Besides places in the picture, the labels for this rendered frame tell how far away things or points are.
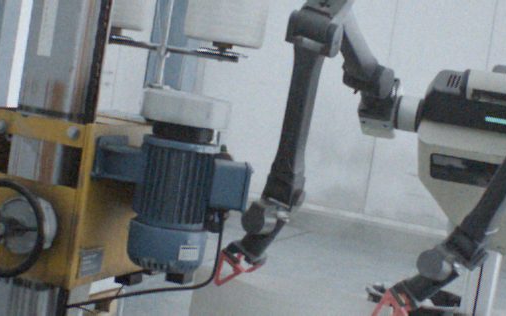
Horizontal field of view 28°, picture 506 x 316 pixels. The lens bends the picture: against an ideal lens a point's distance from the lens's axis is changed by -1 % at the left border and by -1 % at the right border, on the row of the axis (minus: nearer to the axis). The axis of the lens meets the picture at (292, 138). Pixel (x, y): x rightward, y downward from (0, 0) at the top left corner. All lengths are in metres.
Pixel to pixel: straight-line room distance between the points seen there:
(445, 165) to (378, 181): 7.91
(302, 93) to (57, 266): 0.61
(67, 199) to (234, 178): 0.31
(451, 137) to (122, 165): 0.89
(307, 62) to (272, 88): 8.67
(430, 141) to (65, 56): 0.96
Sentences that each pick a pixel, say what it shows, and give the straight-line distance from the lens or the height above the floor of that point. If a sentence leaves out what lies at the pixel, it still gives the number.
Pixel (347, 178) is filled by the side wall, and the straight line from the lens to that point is 10.49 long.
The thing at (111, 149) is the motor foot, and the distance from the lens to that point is 1.94.
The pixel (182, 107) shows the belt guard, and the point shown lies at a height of 1.40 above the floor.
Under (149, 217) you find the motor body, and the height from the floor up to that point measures 1.18.
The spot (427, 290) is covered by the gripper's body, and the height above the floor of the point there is 1.09.
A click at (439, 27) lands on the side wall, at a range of 10.33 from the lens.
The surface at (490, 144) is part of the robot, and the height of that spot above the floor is 1.40.
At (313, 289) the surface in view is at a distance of 2.34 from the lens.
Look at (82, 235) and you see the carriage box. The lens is 1.96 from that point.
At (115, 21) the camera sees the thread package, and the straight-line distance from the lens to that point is 2.14.
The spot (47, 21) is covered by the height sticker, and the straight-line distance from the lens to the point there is 1.96.
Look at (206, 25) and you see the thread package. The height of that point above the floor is 1.56.
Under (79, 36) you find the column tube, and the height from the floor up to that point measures 1.50.
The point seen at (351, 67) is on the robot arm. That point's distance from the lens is 2.33.
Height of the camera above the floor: 1.47
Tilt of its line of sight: 3 degrees down
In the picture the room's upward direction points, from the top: 9 degrees clockwise
